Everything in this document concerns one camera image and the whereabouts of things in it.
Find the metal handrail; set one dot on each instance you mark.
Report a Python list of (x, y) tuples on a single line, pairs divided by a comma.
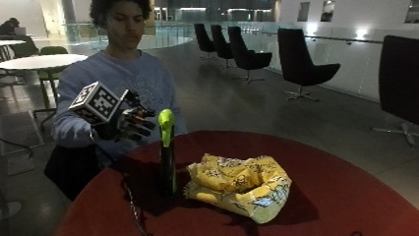
[(332, 38)]

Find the dark chair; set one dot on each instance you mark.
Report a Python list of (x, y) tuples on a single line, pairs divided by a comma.
[(26, 47)]

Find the white cube with black markers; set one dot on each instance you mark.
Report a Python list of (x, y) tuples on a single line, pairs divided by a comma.
[(98, 102)]

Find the black swivel chair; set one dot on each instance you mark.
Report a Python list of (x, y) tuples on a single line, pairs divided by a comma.
[(203, 39), (222, 44), (299, 62), (244, 52), (400, 78)]

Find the person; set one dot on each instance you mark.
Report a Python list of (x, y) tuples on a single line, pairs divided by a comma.
[(9, 28), (131, 75)]

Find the white round table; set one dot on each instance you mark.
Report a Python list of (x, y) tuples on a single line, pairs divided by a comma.
[(9, 43), (42, 61)]

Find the green chair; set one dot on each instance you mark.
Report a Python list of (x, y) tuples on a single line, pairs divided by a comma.
[(54, 50)]

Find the black bottle with green cap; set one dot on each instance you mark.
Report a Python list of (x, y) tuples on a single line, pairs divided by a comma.
[(167, 157)]

